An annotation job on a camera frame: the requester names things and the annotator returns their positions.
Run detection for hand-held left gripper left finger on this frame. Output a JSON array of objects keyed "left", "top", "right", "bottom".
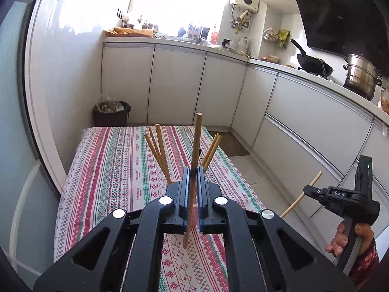
[{"left": 33, "top": 167, "right": 195, "bottom": 292}]

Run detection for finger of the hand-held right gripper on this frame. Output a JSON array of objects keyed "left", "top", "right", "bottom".
[{"left": 303, "top": 185, "right": 325, "bottom": 203}]

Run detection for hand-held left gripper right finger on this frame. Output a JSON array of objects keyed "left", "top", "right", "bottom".
[{"left": 196, "top": 166, "right": 356, "bottom": 292}]

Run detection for tan wooden chopstick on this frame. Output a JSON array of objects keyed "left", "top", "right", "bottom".
[
  {"left": 148, "top": 127, "right": 166, "bottom": 172},
  {"left": 203, "top": 135, "right": 223, "bottom": 171},
  {"left": 280, "top": 171, "right": 323, "bottom": 219},
  {"left": 144, "top": 134, "right": 171, "bottom": 185},
  {"left": 155, "top": 123, "right": 174, "bottom": 184},
  {"left": 201, "top": 133, "right": 220, "bottom": 166},
  {"left": 182, "top": 112, "right": 203, "bottom": 248}
]

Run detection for person's right forearm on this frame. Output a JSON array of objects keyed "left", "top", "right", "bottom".
[{"left": 349, "top": 238, "right": 384, "bottom": 290}]

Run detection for person's right hand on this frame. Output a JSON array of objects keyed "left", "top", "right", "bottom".
[{"left": 325, "top": 220, "right": 377, "bottom": 257}]

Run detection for striped patterned tablecloth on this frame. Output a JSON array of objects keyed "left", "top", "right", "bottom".
[{"left": 53, "top": 125, "right": 274, "bottom": 292}]

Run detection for brown floor mat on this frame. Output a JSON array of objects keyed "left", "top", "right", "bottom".
[{"left": 221, "top": 133, "right": 251, "bottom": 156}]

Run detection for dark trash bin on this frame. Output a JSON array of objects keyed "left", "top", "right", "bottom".
[{"left": 93, "top": 100, "right": 132, "bottom": 127}]

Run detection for white kitchen base cabinets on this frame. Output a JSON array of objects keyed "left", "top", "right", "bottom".
[{"left": 102, "top": 36, "right": 389, "bottom": 250}]

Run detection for stainless steel steamer pot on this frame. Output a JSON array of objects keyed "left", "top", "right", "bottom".
[{"left": 342, "top": 54, "right": 383, "bottom": 101}]

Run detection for crumpled plastic bag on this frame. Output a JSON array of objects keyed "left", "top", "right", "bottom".
[{"left": 94, "top": 93, "right": 125, "bottom": 113}]

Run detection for black wok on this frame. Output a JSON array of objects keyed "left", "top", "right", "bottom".
[{"left": 290, "top": 38, "right": 334, "bottom": 79}]

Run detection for black range hood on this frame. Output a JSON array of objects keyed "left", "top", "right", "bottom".
[{"left": 291, "top": 0, "right": 389, "bottom": 77}]

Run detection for row of small potted plants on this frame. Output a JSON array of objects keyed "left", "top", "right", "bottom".
[{"left": 122, "top": 13, "right": 159, "bottom": 30}]

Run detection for wire rack with yellow packets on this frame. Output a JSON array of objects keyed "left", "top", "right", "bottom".
[{"left": 263, "top": 28, "right": 291, "bottom": 49}]

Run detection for white wall water heater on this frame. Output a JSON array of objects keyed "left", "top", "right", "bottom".
[{"left": 229, "top": 0, "right": 259, "bottom": 14}]

